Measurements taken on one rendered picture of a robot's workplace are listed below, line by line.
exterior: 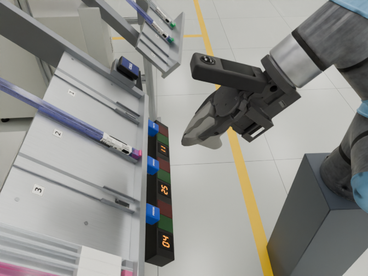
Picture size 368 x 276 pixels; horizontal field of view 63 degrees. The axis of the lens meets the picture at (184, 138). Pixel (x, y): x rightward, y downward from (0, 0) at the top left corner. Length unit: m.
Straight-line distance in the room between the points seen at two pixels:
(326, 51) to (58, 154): 0.41
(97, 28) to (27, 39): 0.31
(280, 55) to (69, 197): 0.36
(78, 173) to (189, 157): 1.11
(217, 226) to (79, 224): 0.94
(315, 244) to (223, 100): 0.55
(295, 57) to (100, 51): 0.67
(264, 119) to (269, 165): 1.08
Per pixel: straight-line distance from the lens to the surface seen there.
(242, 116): 0.50
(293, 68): 0.46
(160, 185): 0.60
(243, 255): 1.28
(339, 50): 0.47
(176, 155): 1.56
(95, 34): 0.96
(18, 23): 0.69
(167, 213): 0.58
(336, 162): 0.80
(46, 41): 0.68
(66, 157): 0.49
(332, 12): 0.46
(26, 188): 0.44
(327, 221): 0.83
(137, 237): 0.47
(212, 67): 0.44
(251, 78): 0.46
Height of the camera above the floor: 1.15
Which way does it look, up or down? 44 degrees down
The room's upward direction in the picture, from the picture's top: straight up
